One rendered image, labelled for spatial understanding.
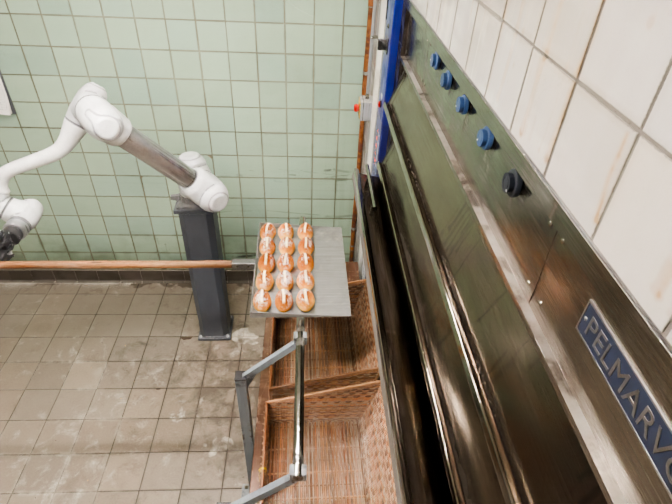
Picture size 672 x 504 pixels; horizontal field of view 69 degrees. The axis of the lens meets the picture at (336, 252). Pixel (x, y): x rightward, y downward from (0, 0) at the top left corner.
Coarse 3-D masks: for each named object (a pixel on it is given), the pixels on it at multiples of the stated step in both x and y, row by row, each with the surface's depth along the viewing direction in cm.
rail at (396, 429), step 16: (368, 240) 169; (368, 256) 162; (368, 272) 157; (384, 336) 135; (384, 352) 130; (384, 368) 126; (400, 432) 112; (400, 448) 109; (400, 464) 106; (400, 480) 104
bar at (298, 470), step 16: (304, 320) 175; (304, 336) 169; (288, 352) 173; (304, 352) 164; (256, 368) 178; (240, 384) 182; (240, 400) 188; (240, 416) 194; (304, 464) 133; (288, 480) 133; (304, 480) 132; (256, 496) 138
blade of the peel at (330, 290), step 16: (320, 240) 211; (336, 240) 212; (256, 256) 197; (320, 256) 202; (336, 256) 203; (256, 272) 193; (272, 272) 193; (320, 272) 195; (336, 272) 195; (256, 288) 186; (272, 288) 186; (320, 288) 187; (336, 288) 188; (272, 304) 179; (320, 304) 180; (336, 304) 181
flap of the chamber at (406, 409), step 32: (384, 224) 183; (384, 256) 167; (384, 288) 154; (384, 320) 142; (416, 352) 136; (384, 384) 124; (416, 384) 127; (416, 416) 119; (416, 448) 112; (416, 480) 106
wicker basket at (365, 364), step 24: (360, 288) 246; (360, 312) 241; (288, 336) 245; (312, 336) 246; (336, 336) 247; (360, 336) 234; (288, 360) 233; (336, 360) 235; (360, 360) 227; (288, 384) 203; (312, 384) 204; (336, 384) 205
